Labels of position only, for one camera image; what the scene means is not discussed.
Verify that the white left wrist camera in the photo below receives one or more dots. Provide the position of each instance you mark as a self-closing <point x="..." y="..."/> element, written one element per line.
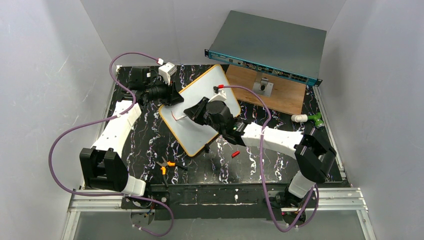
<point x="166" y="71"/>

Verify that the grey metal bracket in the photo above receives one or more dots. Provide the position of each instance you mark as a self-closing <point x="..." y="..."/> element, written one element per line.
<point x="263" y="87"/>

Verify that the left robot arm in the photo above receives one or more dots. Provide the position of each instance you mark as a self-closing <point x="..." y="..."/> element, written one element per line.
<point x="102" y="166"/>

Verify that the yellow-framed whiteboard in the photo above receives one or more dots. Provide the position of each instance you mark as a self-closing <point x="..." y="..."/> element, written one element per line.
<point x="191" y="136"/>

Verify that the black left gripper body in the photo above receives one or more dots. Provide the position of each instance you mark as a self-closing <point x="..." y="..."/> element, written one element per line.
<point x="170" y="93"/>

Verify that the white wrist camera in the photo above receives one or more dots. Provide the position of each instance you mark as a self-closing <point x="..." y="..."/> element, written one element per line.
<point x="166" y="71"/>
<point x="219" y="96"/>

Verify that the orange-handled pliers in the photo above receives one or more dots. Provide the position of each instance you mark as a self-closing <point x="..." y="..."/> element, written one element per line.
<point x="164" y="165"/>

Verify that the grey network switch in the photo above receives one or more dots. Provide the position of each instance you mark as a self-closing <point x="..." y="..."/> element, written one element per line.
<point x="269" y="46"/>

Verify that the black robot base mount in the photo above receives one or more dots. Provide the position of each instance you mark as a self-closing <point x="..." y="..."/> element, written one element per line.
<point x="213" y="201"/>

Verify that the red whiteboard marker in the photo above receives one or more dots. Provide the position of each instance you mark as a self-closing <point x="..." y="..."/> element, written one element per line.
<point x="179" y="117"/>

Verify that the red marker cap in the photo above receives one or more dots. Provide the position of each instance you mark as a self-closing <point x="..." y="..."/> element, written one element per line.
<point x="236" y="153"/>

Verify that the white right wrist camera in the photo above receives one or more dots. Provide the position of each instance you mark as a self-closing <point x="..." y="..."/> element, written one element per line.
<point x="219" y="96"/>

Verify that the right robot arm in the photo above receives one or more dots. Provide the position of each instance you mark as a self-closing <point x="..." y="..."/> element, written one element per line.
<point x="313" y="153"/>

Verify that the green and white tool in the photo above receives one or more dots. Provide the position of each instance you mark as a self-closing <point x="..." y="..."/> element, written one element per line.
<point x="302" y="118"/>

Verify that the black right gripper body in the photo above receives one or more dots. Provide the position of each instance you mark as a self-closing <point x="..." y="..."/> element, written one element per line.
<point x="201" y="110"/>

